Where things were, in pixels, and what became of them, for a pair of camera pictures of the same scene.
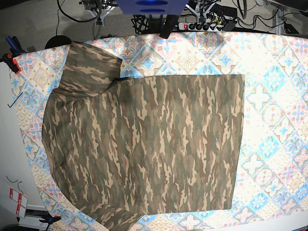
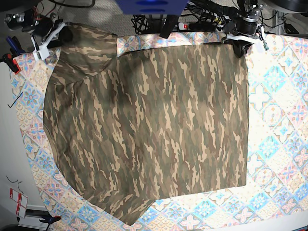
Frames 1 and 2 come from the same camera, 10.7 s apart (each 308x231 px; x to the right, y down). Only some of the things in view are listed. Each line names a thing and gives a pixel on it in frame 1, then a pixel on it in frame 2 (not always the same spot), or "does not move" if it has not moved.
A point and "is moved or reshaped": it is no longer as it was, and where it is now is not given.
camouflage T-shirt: [116, 148] is moved or reshaped
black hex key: [13, 103] does not move
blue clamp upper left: [15, 48] does not move
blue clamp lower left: [50, 219] does not move
